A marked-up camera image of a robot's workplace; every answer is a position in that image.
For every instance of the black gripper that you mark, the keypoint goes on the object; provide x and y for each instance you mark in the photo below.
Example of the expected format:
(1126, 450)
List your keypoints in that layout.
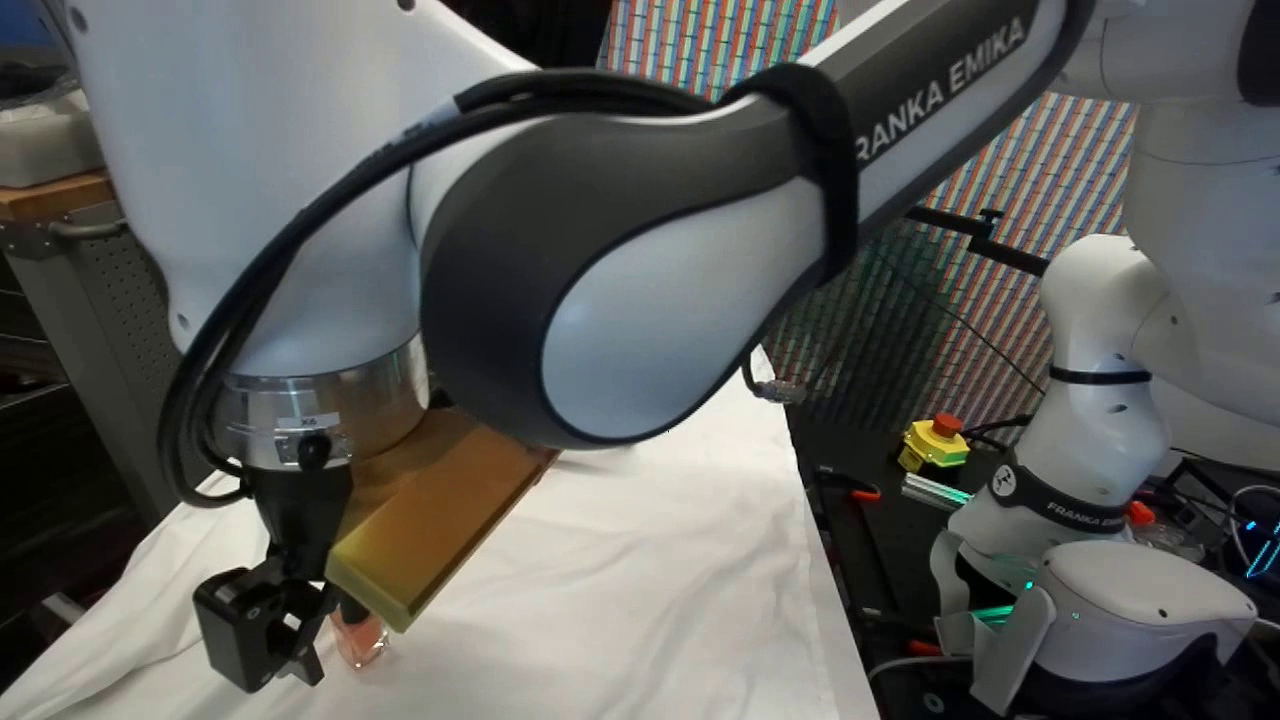
(305, 515)

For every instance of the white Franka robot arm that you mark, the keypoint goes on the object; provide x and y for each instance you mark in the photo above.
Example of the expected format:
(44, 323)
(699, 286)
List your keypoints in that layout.
(264, 135)

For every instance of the gray perforated metal cabinet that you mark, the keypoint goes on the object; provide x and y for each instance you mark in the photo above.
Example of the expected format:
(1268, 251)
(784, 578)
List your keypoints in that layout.
(82, 346)

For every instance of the white tablecloth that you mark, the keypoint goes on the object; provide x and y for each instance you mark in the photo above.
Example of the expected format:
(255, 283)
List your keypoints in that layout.
(641, 602)

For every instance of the wooden board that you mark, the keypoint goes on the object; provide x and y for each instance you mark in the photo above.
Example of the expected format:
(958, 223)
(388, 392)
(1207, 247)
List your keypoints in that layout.
(52, 198)

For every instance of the white plastic container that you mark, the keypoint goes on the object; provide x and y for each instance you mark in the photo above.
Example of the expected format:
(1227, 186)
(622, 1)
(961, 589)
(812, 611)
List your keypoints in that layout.
(41, 144)

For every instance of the orange black clamp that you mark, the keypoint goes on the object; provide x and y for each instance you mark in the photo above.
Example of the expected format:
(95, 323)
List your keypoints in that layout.
(921, 650)
(862, 497)

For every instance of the moire patterned screen panel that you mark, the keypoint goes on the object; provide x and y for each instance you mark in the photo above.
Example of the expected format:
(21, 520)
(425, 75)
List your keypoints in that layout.
(865, 333)

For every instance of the teal translucent bar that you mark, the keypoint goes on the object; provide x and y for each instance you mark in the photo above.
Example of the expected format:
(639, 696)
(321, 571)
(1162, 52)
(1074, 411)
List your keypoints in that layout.
(937, 491)

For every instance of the yellow emergency stop button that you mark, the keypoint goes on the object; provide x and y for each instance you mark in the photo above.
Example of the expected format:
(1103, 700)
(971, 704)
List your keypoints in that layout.
(932, 440)

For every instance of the wrist camera with yellow mount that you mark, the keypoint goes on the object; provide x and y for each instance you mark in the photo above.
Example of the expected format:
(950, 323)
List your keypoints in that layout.
(432, 520)

